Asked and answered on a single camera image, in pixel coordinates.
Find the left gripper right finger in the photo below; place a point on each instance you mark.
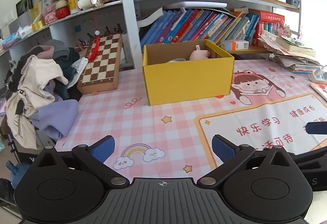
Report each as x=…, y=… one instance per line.
x=234, y=158

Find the row of colourful books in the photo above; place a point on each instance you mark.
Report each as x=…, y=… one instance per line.
x=214, y=24

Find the pile of clothes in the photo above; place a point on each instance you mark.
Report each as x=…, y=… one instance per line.
x=39, y=98

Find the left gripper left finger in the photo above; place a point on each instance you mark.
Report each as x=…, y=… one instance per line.
x=92, y=158

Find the white orange small box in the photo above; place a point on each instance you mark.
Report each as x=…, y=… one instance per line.
x=230, y=45

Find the wooden chessboard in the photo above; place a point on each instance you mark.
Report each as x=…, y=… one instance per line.
x=102, y=73

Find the pink plush pig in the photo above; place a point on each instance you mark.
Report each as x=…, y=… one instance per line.
x=199, y=54

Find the red tassel charm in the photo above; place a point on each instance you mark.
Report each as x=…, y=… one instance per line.
x=95, y=49

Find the white bookshelf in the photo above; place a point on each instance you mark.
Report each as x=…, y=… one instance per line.
x=126, y=11

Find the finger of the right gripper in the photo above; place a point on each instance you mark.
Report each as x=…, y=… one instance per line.
x=316, y=128

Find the yellow cardboard box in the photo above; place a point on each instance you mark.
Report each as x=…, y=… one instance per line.
x=188, y=80

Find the stack of papers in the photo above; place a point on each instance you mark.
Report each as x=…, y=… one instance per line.
x=294, y=57

